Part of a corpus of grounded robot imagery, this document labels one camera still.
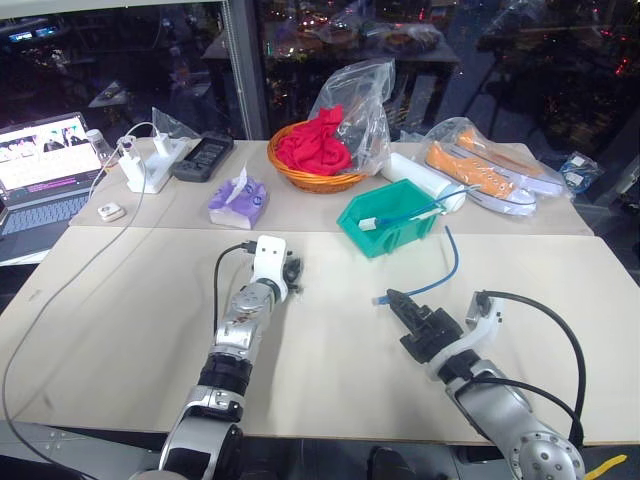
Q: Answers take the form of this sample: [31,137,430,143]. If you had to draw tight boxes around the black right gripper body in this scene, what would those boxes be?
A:
[399,306,465,364]

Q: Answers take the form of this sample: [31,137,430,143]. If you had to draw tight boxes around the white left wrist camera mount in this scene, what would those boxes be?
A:
[248,235,290,302]

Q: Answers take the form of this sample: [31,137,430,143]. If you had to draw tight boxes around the blue ethernet cable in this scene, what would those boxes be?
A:
[371,225,462,307]
[373,185,483,228]

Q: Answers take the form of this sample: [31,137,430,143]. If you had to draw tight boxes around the purple tissue pack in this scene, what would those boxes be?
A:
[206,166,272,232]

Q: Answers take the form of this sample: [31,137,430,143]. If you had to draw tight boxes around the small clear plastic bag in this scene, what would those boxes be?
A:
[150,105,202,152]

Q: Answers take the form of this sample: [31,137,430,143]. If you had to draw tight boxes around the orange woven basket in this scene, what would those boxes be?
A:
[266,121,374,193]

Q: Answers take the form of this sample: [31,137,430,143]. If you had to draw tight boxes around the open laptop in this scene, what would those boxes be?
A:
[0,111,107,267]

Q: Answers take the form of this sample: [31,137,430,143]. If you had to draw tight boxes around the dark rounded shape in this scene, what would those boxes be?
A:
[366,445,417,480]

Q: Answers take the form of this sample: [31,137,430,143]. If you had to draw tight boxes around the white charging cable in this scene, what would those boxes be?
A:
[0,121,162,469]

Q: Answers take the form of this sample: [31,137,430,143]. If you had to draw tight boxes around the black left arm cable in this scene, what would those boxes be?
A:
[212,241,259,334]

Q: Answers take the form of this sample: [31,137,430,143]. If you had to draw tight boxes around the blue item in bag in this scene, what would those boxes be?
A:
[558,150,606,202]

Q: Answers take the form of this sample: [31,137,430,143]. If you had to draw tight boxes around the red cloth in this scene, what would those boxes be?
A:
[275,104,354,177]

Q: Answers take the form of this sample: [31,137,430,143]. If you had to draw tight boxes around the small clear bottle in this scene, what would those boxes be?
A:
[85,128,113,167]

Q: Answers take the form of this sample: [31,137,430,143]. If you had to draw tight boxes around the grey window frame post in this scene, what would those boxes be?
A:
[221,0,270,142]

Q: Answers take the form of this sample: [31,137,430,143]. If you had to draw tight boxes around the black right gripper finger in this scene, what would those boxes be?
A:
[386,288,429,319]
[391,301,422,335]

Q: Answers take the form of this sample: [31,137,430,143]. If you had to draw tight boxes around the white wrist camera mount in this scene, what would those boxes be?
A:
[427,291,504,382]
[248,235,290,302]

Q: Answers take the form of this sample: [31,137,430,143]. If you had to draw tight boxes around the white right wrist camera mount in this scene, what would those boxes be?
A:
[427,291,504,382]

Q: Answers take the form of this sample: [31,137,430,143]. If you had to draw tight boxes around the green plastic bin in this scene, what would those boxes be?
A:
[335,178,449,260]

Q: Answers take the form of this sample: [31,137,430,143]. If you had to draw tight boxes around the grey metal table frame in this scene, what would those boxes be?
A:
[0,418,167,480]

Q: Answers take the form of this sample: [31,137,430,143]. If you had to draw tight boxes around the white cylindrical roll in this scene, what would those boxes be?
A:
[381,151,468,214]

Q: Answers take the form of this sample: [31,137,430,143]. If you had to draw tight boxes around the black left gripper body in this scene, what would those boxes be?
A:
[282,252,304,297]

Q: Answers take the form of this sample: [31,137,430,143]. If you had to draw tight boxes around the bagged orange shoes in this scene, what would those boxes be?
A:
[399,116,577,218]

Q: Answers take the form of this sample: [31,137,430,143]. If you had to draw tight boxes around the orange canvas shoe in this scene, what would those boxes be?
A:
[424,141,539,218]
[456,130,567,198]

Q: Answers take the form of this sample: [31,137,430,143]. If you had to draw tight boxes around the black handheld device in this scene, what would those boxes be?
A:
[171,131,236,185]

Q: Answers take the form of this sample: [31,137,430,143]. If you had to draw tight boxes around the small white square device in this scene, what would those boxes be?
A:
[96,201,126,222]

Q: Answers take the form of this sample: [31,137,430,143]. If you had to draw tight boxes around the yellow strip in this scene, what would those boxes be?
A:
[584,453,629,480]

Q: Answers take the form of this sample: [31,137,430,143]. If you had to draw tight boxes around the white power strip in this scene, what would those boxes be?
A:
[117,142,194,195]

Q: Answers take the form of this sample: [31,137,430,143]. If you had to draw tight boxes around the large clear plastic bag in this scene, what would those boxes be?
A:
[306,56,398,179]

